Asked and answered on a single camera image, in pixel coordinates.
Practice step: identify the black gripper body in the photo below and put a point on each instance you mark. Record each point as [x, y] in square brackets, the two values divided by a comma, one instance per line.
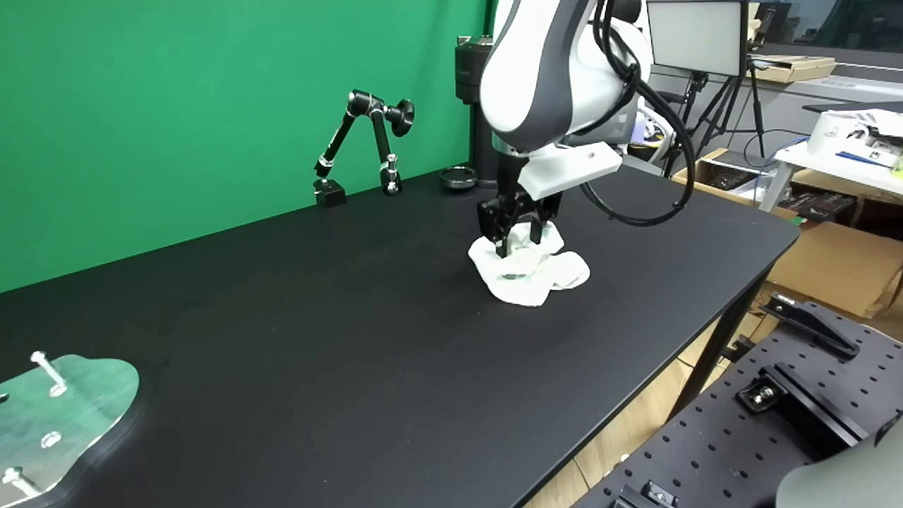
[512, 192]

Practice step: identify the white cloth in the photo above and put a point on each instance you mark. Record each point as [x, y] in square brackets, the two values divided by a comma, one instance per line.
[536, 276]

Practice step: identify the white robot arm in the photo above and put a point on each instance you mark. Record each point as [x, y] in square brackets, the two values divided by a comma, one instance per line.
[536, 73]

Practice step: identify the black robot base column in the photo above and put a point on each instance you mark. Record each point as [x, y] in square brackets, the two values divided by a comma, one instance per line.
[468, 103]

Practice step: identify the blurred grey rounded object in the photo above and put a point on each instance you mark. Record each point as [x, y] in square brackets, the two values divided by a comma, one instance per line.
[846, 475]

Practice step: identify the small black round cap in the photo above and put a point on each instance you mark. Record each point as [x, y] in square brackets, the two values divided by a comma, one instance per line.
[461, 178]

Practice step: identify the black tripod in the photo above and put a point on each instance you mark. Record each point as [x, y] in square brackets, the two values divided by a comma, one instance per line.
[719, 113]

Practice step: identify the white board panel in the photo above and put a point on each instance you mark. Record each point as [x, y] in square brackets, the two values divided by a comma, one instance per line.
[694, 34]

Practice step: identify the small black slider block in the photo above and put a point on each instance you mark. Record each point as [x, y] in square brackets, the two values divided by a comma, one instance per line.
[659, 494]

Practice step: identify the black perforated breadboard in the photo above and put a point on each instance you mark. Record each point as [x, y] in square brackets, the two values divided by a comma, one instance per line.
[733, 451]

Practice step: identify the black clamp with silver screw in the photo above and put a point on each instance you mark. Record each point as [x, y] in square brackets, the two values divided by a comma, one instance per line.
[780, 398]

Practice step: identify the brown cardboard box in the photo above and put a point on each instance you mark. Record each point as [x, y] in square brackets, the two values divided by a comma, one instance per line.
[842, 268]

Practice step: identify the white side table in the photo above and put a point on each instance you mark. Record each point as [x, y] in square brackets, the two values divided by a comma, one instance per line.
[846, 158]

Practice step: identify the flat green backdrop screen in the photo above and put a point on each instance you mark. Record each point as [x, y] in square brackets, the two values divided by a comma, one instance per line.
[186, 113]

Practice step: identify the clear acrylic plate with screws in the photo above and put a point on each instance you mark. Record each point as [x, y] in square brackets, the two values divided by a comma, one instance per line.
[65, 413]

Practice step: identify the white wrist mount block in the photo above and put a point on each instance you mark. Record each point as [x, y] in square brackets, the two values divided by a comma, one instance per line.
[568, 171]

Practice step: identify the long black bracket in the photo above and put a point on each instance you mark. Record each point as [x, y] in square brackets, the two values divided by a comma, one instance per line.
[814, 326]

